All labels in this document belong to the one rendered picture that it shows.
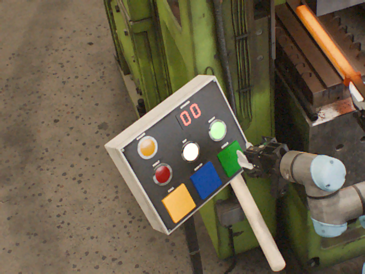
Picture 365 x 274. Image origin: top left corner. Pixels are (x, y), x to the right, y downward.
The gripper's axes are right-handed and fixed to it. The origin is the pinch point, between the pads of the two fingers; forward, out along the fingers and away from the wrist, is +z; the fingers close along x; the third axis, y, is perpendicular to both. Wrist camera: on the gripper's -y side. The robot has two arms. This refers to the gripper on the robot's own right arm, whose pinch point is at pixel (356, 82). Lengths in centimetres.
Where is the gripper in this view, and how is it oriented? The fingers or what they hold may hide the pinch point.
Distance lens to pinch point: 207.7
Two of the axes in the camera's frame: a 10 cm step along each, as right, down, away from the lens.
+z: -3.1, -6.9, 6.5
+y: 1.1, 6.5, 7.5
